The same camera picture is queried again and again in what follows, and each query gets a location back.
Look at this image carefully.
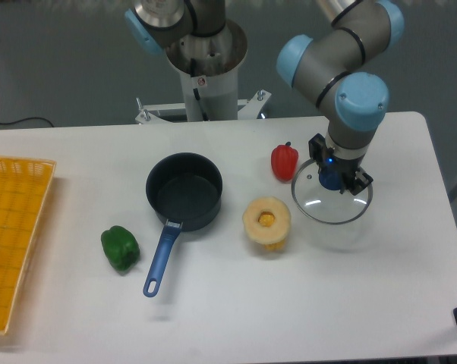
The black cable on pedestal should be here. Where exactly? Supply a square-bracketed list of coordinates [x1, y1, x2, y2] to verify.
[189, 57, 211, 122]

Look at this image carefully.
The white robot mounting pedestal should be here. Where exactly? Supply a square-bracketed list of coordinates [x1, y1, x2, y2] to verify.
[135, 20, 272, 124]

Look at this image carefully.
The black cable on floor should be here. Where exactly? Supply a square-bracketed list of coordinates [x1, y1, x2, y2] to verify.
[0, 116, 55, 127]

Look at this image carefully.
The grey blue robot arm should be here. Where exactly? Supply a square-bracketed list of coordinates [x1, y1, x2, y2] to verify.
[124, 1, 404, 194]

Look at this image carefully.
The red bell pepper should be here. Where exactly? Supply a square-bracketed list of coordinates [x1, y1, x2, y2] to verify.
[271, 142, 299, 182]

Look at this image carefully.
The yellow plastic basket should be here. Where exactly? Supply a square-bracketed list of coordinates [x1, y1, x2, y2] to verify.
[0, 156, 56, 335]

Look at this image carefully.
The dark pot blue handle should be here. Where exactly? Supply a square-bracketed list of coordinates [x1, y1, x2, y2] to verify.
[143, 152, 223, 297]

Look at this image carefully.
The glass lid blue knob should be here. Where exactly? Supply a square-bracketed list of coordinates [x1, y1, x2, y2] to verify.
[291, 159, 373, 224]

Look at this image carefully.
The green bell pepper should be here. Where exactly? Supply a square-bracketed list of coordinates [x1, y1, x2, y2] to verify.
[100, 225, 140, 273]

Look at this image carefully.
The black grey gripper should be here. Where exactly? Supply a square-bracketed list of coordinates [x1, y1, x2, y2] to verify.
[308, 133, 373, 195]

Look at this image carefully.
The yellow pumpkin slice toy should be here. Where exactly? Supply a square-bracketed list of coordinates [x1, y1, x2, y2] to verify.
[242, 196, 292, 251]

